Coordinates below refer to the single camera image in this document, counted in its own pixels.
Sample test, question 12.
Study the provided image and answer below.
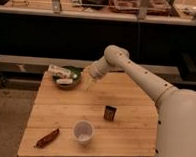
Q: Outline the wooden table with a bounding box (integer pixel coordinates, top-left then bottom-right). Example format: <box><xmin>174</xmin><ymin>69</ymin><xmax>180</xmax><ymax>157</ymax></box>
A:
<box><xmin>18</xmin><ymin>73</ymin><xmax>157</xmax><ymax>157</ymax></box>

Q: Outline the white paper cup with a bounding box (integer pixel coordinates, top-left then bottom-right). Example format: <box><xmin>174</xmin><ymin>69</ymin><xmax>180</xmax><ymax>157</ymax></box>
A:
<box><xmin>72</xmin><ymin>120</ymin><xmax>94</xmax><ymax>145</ymax></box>

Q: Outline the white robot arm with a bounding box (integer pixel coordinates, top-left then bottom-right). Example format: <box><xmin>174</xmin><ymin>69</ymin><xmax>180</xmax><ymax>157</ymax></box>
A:
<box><xmin>88</xmin><ymin>45</ymin><xmax>196</xmax><ymax>157</ymax></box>

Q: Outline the green bowl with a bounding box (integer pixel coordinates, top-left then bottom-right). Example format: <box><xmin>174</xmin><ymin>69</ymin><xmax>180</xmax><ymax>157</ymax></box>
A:
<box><xmin>52</xmin><ymin>66</ymin><xmax>82</xmax><ymax>89</ymax></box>

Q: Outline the white packet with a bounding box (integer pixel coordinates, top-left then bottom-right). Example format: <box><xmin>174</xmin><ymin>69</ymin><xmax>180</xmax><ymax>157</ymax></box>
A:
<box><xmin>56</xmin><ymin>78</ymin><xmax>72</xmax><ymax>84</ymax></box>
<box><xmin>48</xmin><ymin>64</ymin><xmax>72</xmax><ymax>77</ymax></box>

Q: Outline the white packet lower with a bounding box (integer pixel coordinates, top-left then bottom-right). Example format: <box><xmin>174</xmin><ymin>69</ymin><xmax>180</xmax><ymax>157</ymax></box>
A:
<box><xmin>56</xmin><ymin>78</ymin><xmax>72</xmax><ymax>84</ymax></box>

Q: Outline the dark upright eraser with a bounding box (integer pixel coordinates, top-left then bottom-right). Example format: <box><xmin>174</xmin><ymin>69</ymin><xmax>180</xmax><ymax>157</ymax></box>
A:
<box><xmin>104</xmin><ymin>106</ymin><xmax>117</xmax><ymax>121</ymax></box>

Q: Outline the metal shelf rail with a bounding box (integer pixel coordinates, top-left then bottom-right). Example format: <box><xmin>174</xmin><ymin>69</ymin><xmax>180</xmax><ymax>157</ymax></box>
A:
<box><xmin>0</xmin><ymin>55</ymin><xmax>179</xmax><ymax>76</ymax></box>

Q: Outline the clutter tray on shelf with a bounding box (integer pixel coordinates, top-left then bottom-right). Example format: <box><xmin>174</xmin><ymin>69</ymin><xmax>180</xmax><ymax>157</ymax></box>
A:
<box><xmin>109</xmin><ymin>0</ymin><xmax>171</xmax><ymax>15</ymax></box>

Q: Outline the white packet upper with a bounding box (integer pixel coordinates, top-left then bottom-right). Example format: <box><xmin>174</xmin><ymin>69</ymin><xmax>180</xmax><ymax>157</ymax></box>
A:
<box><xmin>48</xmin><ymin>64</ymin><xmax>72</xmax><ymax>77</ymax></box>

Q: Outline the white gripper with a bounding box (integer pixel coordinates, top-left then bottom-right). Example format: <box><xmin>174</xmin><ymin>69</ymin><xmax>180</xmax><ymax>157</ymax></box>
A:
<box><xmin>83</xmin><ymin>57</ymin><xmax>111</xmax><ymax>89</ymax></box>

